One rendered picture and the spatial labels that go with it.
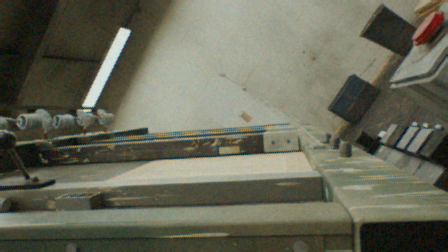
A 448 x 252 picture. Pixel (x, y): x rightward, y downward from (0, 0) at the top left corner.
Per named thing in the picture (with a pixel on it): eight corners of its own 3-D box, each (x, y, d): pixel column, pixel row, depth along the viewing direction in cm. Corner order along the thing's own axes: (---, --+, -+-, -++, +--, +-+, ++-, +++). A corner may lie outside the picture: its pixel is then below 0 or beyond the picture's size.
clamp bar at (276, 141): (299, 151, 120) (294, 84, 118) (10, 168, 139) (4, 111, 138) (297, 148, 129) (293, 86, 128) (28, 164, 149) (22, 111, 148)
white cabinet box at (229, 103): (343, 153, 446) (215, 72, 466) (318, 187, 459) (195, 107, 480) (337, 145, 505) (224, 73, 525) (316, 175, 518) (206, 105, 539)
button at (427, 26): (464, 13, 32) (444, 2, 32) (438, 49, 33) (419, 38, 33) (443, 24, 36) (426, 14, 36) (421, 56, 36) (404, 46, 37)
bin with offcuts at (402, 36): (431, 24, 423) (386, -2, 429) (406, 59, 435) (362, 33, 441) (417, 30, 473) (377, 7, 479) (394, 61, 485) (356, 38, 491)
